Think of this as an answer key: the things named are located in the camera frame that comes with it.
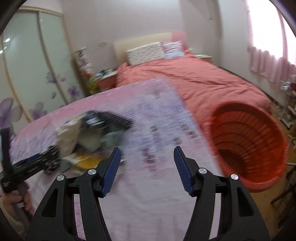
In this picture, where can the grey green fuzzy sock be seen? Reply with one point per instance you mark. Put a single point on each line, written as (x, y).
(112, 139)

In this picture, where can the pink window curtain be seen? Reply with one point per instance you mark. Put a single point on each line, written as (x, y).
(271, 42)

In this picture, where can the white floral pillow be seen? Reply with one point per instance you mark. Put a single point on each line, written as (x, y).
(145, 53)

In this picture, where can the black dotted mesh mat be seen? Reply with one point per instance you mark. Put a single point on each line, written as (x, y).
(113, 122)

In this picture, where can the pink nightstand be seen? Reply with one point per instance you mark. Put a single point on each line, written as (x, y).
(204, 57)
(107, 82)

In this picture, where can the beige and pink headboard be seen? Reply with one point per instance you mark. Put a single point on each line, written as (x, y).
(120, 47)

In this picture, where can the person left hand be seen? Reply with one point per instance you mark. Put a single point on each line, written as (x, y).
(7, 201)

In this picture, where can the pink left nightstand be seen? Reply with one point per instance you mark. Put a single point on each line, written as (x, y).
(107, 82)

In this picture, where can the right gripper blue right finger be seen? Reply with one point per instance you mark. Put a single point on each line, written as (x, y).
(183, 170)

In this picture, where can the pink floral tablecloth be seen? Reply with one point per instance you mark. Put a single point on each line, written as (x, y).
(147, 200)

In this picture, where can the pink striped pillow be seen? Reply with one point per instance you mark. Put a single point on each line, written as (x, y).
(173, 49)

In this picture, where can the wall light switch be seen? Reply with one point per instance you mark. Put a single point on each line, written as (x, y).
(102, 43)

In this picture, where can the pink right nightstand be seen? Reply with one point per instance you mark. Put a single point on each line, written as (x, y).
(204, 57)

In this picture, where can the coral pink bed duvet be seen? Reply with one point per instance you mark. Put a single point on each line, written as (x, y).
(201, 85)

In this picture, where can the blue foil snack bag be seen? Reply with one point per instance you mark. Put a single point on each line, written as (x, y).
(93, 121)

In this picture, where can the white wire rack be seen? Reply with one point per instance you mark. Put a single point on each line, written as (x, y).
(287, 109)

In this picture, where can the paper wrapper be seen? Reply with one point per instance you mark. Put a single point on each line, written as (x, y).
(83, 161)

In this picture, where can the light green white towel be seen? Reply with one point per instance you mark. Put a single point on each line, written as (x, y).
(89, 138)

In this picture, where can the orange plastic laundry basket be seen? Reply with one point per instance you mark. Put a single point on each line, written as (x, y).
(246, 140)

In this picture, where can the hanging plush toy stack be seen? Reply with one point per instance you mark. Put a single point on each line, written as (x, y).
(86, 69)

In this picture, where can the sliding wardrobe with flowers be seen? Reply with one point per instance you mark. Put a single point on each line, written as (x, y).
(38, 73)

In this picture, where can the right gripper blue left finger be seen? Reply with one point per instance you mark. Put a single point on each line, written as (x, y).
(110, 171)

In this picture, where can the beige paper bag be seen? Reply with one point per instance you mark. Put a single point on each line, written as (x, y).
(67, 137)

